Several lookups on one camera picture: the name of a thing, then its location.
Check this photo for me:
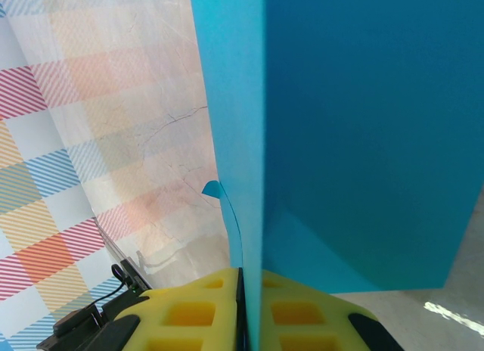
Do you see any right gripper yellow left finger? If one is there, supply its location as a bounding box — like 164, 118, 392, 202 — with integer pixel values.
100, 266, 247, 351

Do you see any thin black wire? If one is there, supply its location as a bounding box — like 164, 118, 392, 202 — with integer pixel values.
52, 262, 128, 337

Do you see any teal cloth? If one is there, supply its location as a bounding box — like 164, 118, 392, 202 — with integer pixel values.
188, 0, 484, 351

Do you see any long aluminium mounting rail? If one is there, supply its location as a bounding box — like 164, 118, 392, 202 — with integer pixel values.
92, 214, 132, 276

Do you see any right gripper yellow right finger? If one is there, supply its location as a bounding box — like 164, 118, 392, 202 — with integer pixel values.
260, 269, 404, 351

